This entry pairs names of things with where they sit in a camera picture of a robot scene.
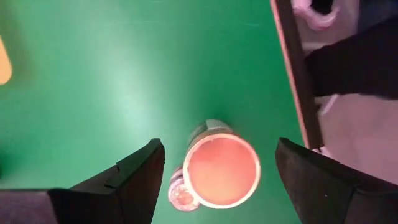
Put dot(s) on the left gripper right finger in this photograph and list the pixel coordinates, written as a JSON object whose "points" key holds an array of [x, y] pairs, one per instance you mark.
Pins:
{"points": [[335, 199]]}

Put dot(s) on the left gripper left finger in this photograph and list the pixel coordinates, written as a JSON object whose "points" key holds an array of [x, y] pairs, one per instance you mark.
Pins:
{"points": [[118, 199]]}

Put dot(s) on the small clear spice bottle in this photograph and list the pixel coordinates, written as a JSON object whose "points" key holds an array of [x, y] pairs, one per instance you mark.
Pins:
{"points": [[180, 196]]}

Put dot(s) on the cream-lidded cylindrical spice jar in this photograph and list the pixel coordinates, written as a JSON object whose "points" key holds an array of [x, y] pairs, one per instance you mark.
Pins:
{"points": [[222, 171]]}

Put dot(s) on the person's leg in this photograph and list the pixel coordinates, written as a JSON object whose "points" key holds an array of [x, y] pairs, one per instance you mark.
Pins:
{"points": [[357, 68]]}

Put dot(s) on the yellow translucent plastic bin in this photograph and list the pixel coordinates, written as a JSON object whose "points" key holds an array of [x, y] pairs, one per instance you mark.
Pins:
{"points": [[3, 62]]}

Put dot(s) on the bin with white liner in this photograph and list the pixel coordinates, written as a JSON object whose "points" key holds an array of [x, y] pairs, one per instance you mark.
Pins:
{"points": [[311, 18]]}

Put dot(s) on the black table frame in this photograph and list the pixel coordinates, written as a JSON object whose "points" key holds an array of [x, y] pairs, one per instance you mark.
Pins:
{"points": [[298, 71]]}

